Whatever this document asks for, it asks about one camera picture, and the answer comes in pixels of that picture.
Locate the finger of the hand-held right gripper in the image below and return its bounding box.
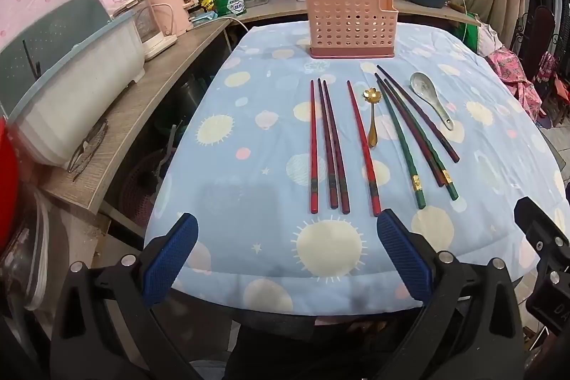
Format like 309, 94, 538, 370
513, 197, 570, 276

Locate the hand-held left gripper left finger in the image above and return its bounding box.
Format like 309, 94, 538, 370
49, 212, 201, 380

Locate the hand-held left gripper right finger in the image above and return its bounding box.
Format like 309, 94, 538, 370
376, 208, 524, 380

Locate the green chopstick with gold band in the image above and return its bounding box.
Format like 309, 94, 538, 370
383, 78, 460, 202
376, 78, 427, 210

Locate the dark red chopstick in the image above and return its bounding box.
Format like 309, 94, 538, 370
375, 72, 446, 188
317, 78, 339, 210
377, 65, 460, 164
322, 80, 351, 215

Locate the white ceramic spoon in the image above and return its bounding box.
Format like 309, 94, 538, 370
410, 72, 455, 130

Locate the pink perforated utensil basket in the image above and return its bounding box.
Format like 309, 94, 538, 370
304, 0, 398, 60

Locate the blue printed blanket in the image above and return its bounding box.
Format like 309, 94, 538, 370
142, 21, 568, 316

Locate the gold flower spoon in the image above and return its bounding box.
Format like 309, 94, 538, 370
364, 88, 384, 148

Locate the pink floral cloth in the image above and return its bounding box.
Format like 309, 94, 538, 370
485, 46, 542, 123

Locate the red plastic object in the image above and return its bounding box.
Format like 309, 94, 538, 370
0, 117, 21, 256

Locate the white plastic tub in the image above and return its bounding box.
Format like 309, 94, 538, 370
0, 10, 147, 167

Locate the black metal chair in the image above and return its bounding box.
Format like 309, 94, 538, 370
517, 4, 557, 78

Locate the green cloth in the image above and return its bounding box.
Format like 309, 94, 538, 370
463, 21, 482, 56

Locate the white appliance with clear lid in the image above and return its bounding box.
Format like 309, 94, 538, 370
113, 0, 179, 60

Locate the grey-green plastic lid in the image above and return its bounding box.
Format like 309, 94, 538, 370
0, 0, 112, 114

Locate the pink electric kettle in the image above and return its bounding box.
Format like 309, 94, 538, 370
149, 0, 199, 36

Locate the dark metal wire tool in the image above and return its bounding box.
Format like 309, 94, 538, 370
67, 119, 110, 180

